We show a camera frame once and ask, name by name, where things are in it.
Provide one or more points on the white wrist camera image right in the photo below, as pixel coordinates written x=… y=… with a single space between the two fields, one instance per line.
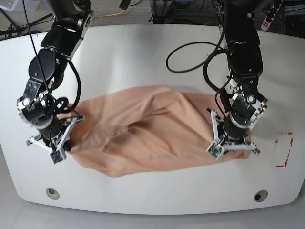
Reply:
x=222 y=144

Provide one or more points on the right table cable grommet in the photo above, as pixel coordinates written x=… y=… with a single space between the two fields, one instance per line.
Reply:
x=260 y=196

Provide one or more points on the left table cable grommet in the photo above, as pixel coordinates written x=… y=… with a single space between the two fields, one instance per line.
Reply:
x=52 y=193

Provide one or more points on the table cable grommet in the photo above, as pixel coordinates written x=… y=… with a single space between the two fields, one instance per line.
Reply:
x=52 y=193
x=260 y=196

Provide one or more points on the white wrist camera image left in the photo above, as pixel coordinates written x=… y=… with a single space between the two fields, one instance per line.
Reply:
x=58 y=153

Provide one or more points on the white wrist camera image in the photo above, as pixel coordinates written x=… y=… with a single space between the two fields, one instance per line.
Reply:
x=58 y=153
x=222 y=144

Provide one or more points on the clear plastic storage box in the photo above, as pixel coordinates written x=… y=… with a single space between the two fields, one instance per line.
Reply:
x=17 y=5

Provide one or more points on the black robot arm image left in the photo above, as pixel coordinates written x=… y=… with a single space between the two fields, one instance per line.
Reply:
x=37 y=106

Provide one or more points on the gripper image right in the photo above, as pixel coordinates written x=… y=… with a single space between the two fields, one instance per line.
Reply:
x=234 y=130

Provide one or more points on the white power strip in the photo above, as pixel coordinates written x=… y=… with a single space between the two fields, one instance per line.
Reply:
x=270 y=11

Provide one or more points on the black equipment base on floor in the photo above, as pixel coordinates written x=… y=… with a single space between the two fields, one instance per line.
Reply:
x=193 y=12

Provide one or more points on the peach T-shirt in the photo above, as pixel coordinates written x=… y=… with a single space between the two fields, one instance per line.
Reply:
x=143 y=129

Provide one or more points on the red tape rectangle marking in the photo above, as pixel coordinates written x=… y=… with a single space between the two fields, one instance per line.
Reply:
x=282 y=148

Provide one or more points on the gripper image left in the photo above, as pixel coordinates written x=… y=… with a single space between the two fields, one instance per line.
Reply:
x=49 y=131

